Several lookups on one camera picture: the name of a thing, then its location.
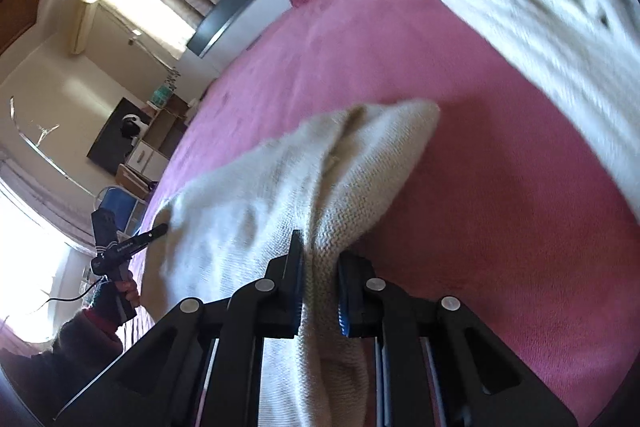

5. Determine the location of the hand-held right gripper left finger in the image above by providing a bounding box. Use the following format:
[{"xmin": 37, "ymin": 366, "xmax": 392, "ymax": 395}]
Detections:
[{"xmin": 52, "ymin": 229, "xmax": 307, "ymax": 427}]

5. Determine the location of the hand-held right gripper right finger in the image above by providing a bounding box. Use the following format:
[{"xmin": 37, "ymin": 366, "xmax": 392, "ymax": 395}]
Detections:
[{"xmin": 336, "ymin": 254, "xmax": 578, "ymax": 427}]

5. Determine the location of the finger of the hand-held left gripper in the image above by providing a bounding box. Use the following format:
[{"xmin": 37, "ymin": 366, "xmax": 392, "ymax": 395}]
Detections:
[{"xmin": 116, "ymin": 222, "xmax": 169, "ymax": 258}]

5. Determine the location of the beige knit sweater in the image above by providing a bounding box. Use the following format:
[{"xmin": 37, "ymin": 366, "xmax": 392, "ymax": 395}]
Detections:
[{"xmin": 145, "ymin": 99, "xmax": 441, "ymax": 427}]

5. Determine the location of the person's left forearm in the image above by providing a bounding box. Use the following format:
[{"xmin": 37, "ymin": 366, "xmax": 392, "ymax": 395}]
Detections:
[{"xmin": 0, "ymin": 307, "xmax": 126, "ymax": 408}]

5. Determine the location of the white clothes hanger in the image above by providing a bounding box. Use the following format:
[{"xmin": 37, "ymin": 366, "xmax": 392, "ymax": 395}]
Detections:
[{"xmin": 32, "ymin": 124, "xmax": 61, "ymax": 145}]

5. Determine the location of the person's left hand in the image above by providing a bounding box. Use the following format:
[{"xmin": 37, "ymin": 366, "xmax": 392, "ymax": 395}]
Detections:
[{"xmin": 92, "ymin": 269, "xmax": 141, "ymax": 325}]

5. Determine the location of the blue chair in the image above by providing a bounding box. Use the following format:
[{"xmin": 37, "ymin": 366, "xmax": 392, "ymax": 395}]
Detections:
[{"xmin": 95, "ymin": 186, "xmax": 148, "ymax": 233}]

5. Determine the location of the mauve curtain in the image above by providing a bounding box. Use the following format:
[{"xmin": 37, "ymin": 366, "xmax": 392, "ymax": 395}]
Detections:
[{"xmin": 0, "ymin": 157, "xmax": 96, "ymax": 258}]

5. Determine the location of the black monitor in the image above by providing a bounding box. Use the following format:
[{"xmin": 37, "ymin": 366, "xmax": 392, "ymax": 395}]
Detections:
[{"xmin": 87, "ymin": 97, "xmax": 151, "ymax": 178}]

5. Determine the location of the wooden desk with drawers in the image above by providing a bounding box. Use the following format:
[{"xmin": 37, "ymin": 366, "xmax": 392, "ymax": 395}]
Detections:
[{"xmin": 116, "ymin": 99, "xmax": 191, "ymax": 198}]

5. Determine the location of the white round desk device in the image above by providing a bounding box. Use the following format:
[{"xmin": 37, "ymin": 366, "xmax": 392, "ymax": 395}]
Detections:
[{"xmin": 120, "ymin": 113, "xmax": 148, "ymax": 140}]

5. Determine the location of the teal box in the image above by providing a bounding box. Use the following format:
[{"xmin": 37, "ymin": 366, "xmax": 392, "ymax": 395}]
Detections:
[{"xmin": 149, "ymin": 84, "xmax": 173, "ymax": 108}]

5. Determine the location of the pink fleece blanket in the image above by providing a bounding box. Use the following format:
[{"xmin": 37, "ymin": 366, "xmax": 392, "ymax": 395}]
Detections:
[{"xmin": 115, "ymin": 0, "xmax": 640, "ymax": 427}]

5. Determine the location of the white air conditioner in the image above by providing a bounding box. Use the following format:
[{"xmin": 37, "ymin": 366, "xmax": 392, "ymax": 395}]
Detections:
[{"xmin": 70, "ymin": 0, "xmax": 101, "ymax": 55}]

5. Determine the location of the white fluffy knit sweater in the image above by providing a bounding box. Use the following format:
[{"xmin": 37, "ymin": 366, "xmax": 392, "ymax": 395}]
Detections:
[{"xmin": 430, "ymin": 0, "xmax": 640, "ymax": 202}]

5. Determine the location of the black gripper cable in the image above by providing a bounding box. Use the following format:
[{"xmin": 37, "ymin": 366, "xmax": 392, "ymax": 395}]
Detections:
[{"xmin": 30, "ymin": 279, "xmax": 103, "ymax": 313}]

